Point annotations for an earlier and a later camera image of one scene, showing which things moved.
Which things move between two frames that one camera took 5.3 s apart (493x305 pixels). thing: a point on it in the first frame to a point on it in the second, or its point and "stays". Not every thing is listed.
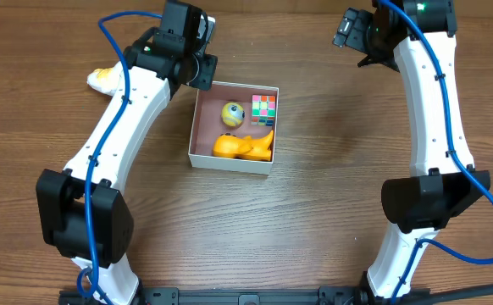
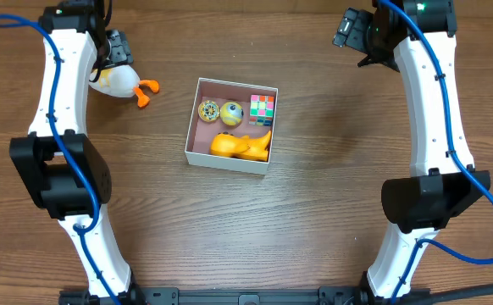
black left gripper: (204, 71) to (113, 62)
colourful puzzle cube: (263, 110) stays
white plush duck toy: (105, 80) stays
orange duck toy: (229, 146) stays
